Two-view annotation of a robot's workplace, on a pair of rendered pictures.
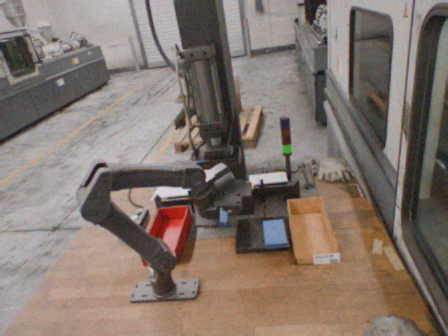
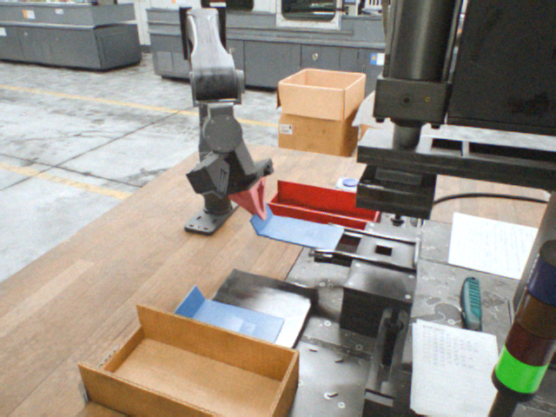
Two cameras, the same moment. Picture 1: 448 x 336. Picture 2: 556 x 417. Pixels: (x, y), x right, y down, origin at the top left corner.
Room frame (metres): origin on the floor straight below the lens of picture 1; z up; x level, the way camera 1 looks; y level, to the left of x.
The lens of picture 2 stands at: (1.05, -0.57, 1.39)
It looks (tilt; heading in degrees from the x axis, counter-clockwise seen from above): 29 degrees down; 103
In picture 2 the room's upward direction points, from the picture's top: straight up
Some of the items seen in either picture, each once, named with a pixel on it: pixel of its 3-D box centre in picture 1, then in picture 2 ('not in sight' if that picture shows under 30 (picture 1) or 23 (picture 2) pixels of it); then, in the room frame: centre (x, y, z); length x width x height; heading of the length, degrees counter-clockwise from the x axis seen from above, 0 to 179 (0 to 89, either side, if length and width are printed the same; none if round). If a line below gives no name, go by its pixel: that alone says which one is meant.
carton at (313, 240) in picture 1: (311, 229); (191, 380); (0.86, -0.23, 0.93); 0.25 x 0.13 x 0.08; 171
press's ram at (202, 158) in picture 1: (212, 125); (465, 114); (1.18, 0.03, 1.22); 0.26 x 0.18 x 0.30; 171
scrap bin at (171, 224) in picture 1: (168, 233); (321, 210); (0.97, 0.24, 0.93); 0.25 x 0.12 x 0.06; 171
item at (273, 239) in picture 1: (274, 231); (229, 317); (0.88, -0.12, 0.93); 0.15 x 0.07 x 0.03; 174
